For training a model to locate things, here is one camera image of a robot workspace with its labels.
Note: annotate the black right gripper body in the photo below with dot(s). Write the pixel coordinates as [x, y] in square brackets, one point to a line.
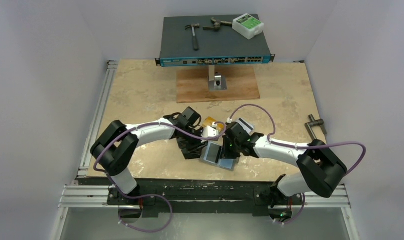
[229, 152]

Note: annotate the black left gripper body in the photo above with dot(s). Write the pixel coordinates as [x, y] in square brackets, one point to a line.
[193, 142]

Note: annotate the black credit card stack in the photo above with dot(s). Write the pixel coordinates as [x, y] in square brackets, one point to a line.
[181, 142]

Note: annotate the grey card holder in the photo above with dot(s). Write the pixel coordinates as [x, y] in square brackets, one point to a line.
[223, 162]

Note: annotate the single black credit card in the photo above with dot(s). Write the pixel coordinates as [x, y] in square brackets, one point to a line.
[212, 154]

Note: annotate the orange credit card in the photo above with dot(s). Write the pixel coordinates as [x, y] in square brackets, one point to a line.
[210, 122]

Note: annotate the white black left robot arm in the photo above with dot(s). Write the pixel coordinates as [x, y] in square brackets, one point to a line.
[115, 147]

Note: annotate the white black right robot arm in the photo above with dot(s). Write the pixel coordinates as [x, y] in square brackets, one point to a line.
[320, 170]

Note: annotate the silver white credit card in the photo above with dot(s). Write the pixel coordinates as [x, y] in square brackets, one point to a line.
[248, 127]

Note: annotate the brown wooden board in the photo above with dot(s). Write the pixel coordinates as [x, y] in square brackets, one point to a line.
[192, 85]

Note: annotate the grey metal stand base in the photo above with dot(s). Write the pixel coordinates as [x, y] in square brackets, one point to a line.
[216, 81]

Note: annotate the small hammer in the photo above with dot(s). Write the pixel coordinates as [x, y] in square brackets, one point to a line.
[193, 27]

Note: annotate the white green plastic box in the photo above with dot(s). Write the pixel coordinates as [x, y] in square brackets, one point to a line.
[248, 26]

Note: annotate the dark metal clamp tool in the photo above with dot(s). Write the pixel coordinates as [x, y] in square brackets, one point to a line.
[217, 24]

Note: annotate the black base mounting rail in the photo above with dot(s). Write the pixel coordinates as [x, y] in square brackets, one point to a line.
[183, 196]

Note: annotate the blue network switch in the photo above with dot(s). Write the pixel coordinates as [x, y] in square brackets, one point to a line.
[223, 47]

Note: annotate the aluminium frame rail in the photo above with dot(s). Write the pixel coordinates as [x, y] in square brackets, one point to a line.
[168, 159]

